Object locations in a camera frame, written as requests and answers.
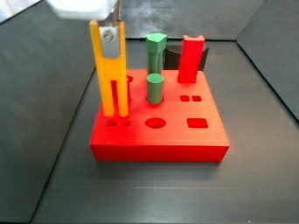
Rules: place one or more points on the yellow square-circle peg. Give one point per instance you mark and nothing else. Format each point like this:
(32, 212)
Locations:
(110, 70)

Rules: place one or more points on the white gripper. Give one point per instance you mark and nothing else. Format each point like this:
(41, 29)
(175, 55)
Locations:
(92, 9)

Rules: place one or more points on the red peg board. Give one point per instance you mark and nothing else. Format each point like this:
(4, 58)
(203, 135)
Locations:
(179, 130)

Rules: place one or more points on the tall red block peg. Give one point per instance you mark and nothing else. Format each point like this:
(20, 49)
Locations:
(191, 58)

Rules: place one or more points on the black curved holder stand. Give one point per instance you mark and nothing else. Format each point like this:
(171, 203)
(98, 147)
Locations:
(172, 54)

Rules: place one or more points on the small red star peg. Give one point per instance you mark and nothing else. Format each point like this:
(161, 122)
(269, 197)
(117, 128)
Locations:
(113, 85)

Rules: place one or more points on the green cylinder peg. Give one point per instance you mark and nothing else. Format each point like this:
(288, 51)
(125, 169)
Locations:
(155, 85)

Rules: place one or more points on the green pentagon peg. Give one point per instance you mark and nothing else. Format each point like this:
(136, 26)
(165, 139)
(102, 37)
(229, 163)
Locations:
(155, 44)

